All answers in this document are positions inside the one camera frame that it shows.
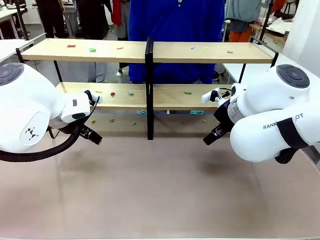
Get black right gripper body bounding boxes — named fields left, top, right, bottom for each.
left=213, top=99, right=237, bottom=131

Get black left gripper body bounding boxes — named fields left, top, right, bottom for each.
left=73, top=117, right=89, bottom=138

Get white table behind shelf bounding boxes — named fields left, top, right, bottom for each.
left=221, top=51, right=301, bottom=85

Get wooden workbench with white sheets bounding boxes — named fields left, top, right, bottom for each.
left=249, top=16, right=290, bottom=46

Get person grey jacket orange trousers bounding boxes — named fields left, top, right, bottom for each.
left=224, top=0, right=272, bottom=43

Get person in blue sweater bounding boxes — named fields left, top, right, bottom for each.
left=127, top=0, right=226, bottom=116

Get black metal stand pole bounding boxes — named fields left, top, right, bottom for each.
left=14, top=0, right=30, bottom=41
left=258, top=0, right=274, bottom=44

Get white side table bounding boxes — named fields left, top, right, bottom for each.
left=0, top=32, right=48, bottom=64

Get person black top grey trousers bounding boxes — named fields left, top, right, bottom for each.
left=74, top=0, right=110, bottom=83

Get person in black clothes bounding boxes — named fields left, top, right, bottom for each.
left=34, top=0, right=66, bottom=39

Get person in red vest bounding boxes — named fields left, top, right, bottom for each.
left=111, top=0, right=131, bottom=76

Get black office chair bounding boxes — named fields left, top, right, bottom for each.
left=281, top=0, right=300, bottom=19

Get white background desk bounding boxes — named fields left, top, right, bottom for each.
left=0, top=6, right=29, bottom=27

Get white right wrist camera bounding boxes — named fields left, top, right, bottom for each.
left=201, top=86, right=230, bottom=105

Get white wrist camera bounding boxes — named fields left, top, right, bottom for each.
left=201, top=86, right=230, bottom=105
left=84, top=89, right=104, bottom=107

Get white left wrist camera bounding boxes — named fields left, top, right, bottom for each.
left=84, top=89, right=104, bottom=107

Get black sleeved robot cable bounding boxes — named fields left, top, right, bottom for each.
left=0, top=99, right=101, bottom=163

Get wood shelf unit black frame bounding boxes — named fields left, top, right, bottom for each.
left=15, top=37, right=154, bottom=141
left=144, top=36, right=280, bottom=141

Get black strap on arm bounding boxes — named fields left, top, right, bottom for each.
left=274, top=116, right=310, bottom=165

